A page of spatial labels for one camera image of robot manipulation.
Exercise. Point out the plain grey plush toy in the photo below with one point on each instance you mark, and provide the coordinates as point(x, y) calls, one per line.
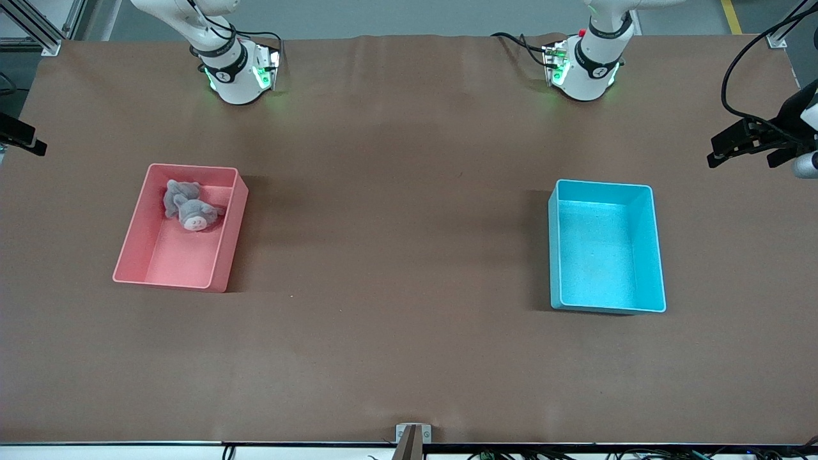
point(176, 191)

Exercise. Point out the blue plastic box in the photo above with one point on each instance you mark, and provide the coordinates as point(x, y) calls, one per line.
point(601, 255)

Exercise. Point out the pink plastic box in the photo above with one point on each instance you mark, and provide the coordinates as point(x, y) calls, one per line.
point(185, 262)

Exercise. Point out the aluminium frame profile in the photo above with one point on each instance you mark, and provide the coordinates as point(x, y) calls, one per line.
point(776, 40)
point(51, 46)

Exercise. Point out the brown table cover sheet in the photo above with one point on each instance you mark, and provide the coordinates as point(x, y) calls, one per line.
point(409, 351)

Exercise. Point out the grey plush toy white belly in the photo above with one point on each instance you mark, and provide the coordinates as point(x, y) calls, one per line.
point(195, 220)

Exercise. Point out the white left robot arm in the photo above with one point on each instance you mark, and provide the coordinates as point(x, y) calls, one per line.
point(591, 83)

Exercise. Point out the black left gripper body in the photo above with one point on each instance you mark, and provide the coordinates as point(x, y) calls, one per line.
point(781, 124)

